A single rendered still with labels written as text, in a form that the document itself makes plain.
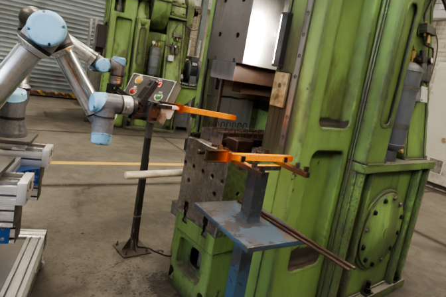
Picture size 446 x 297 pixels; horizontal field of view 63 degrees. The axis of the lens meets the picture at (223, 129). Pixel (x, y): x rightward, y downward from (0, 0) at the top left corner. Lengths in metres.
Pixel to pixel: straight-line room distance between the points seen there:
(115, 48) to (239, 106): 4.71
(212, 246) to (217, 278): 0.21
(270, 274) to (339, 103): 0.96
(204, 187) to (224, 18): 0.92
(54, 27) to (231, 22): 0.97
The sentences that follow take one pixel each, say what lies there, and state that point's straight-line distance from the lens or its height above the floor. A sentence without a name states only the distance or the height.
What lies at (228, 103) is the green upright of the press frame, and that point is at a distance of 2.28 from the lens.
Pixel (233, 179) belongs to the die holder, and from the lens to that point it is 1.89.
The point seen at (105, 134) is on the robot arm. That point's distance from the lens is 1.42.
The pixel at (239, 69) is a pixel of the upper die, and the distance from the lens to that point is 1.95.
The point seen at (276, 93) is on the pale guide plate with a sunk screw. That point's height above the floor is 1.25.
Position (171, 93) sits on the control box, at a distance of 2.30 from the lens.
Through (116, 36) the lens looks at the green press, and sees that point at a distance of 6.84.
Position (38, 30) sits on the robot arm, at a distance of 1.36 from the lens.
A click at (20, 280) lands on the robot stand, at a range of 2.02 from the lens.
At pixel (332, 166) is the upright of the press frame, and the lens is 2.12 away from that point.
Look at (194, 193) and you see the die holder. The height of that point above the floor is 0.62.
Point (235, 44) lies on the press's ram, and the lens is 1.95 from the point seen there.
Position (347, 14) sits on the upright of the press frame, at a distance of 2.01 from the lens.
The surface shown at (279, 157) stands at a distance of 1.49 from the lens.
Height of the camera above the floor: 1.31
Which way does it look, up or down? 9 degrees down
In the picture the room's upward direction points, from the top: 10 degrees clockwise
